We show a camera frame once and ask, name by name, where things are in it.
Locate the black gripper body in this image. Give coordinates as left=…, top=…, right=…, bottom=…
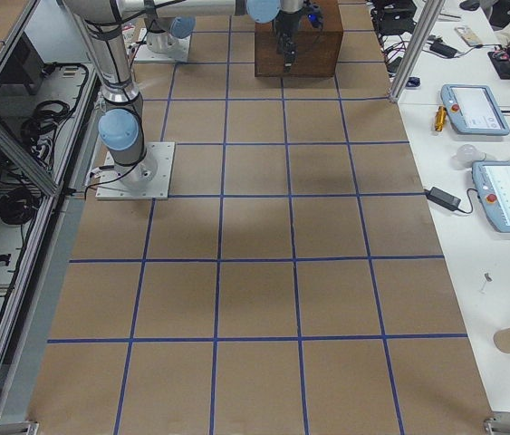
left=273, top=10, right=302, bottom=45

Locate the dark wooden cabinet box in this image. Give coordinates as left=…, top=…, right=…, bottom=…
left=255, top=1, right=343, bottom=78

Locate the small blue connector box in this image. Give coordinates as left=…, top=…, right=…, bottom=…
left=405, top=76, right=421, bottom=89

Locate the gold cylinder tool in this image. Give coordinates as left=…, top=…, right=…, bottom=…
left=434, top=106, right=447, bottom=132

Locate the far blue teach pendant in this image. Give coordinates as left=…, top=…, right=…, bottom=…
left=440, top=84, right=510, bottom=136

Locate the blue teach pendant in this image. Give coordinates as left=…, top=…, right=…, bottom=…
left=440, top=84, right=510, bottom=136
left=471, top=161, right=510, bottom=233

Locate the white light bulb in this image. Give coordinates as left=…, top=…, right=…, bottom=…
left=451, top=144, right=487, bottom=169

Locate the black power adapter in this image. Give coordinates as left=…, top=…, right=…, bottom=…
left=424, top=187, right=461, bottom=211

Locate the near blue teach pendant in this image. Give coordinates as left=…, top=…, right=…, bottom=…
left=471, top=161, right=510, bottom=233

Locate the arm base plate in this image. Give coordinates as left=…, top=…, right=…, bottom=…
left=95, top=142, right=175, bottom=200
left=134, top=33, right=191, bottom=63

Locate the aluminium frame post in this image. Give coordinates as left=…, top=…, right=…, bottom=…
left=389, top=0, right=445, bottom=103

